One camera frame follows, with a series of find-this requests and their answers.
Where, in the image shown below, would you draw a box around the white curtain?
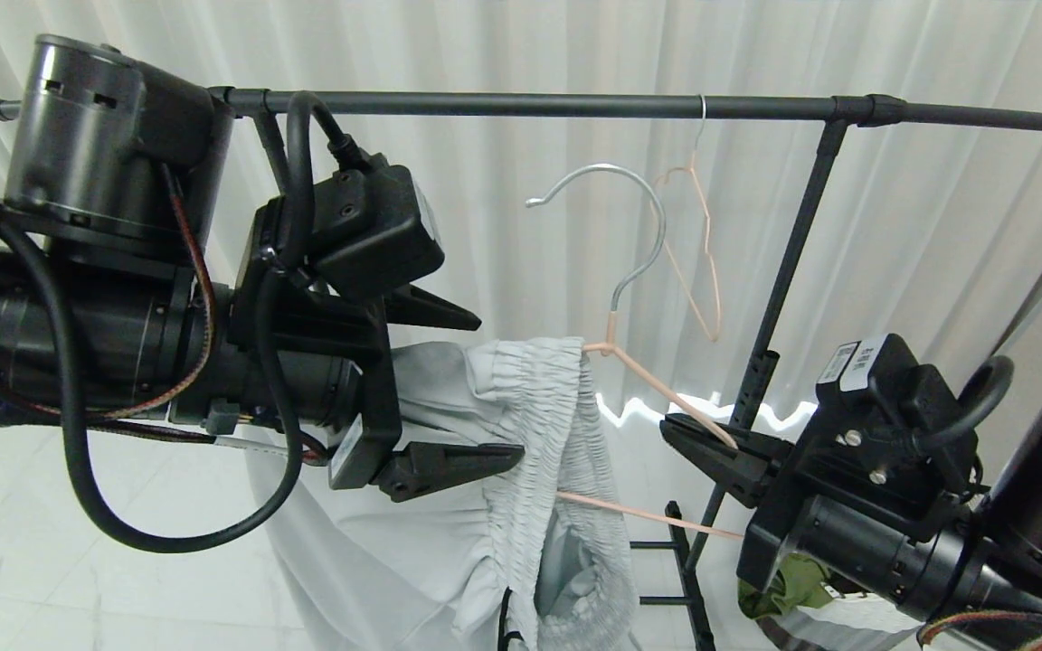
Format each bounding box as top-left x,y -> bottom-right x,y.
0,0 -> 1042,430

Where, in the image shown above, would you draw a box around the white laundry basket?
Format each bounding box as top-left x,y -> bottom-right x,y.
738,579 -> 924,651

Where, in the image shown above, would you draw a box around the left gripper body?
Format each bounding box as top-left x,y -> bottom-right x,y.
0,249 -> 403,494

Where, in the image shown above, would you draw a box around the pink clothes hanger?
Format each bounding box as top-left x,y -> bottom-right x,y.
526,163 -> 744,542
652,95 -> 724,344

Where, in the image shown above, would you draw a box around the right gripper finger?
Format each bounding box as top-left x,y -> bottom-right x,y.
660,413 -> 794,465
665,433 -> 785,508

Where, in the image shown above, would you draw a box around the green garment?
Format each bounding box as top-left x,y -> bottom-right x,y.
738,553 -> 838,621

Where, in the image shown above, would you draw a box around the black clothes rack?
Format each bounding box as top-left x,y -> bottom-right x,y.
0,86 -> 1042,651

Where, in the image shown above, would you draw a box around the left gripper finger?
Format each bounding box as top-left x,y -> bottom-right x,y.
385,281 -> 484,333
377,441 -> 526,505

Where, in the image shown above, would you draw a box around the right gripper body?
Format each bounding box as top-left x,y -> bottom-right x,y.
736,432 -> 998,627

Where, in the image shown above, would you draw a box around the pale grey shorts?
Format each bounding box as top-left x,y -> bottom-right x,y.
245,336 -> 641,651

